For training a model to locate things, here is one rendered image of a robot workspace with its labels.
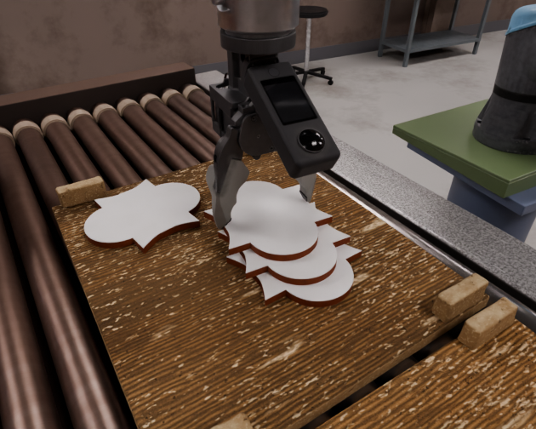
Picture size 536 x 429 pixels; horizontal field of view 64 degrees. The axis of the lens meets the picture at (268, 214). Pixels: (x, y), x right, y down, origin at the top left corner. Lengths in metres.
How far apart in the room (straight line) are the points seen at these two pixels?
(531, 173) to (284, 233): 0.48
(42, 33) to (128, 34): 0.59
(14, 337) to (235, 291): 0.22
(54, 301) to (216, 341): 0.19
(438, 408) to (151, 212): 0.38
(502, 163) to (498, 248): 0.26
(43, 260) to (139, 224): 0.12
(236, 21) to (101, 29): 3.29
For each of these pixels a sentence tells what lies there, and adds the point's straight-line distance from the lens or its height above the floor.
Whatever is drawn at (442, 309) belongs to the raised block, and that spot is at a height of 0.95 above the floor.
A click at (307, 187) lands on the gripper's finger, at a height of 0.99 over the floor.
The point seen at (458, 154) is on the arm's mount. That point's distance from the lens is 0.84.
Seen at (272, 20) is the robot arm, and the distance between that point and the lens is 0.40.
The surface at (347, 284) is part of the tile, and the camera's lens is 0.45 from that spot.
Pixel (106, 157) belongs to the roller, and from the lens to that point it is 0.77.
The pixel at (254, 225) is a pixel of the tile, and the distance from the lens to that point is 0.48.
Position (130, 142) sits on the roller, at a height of 0.92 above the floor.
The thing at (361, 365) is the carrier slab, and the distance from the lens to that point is 0.40.
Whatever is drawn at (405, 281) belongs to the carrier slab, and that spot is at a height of 0.94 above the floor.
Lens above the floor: 1.26
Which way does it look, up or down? 36 degrees down
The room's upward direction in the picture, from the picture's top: straight up
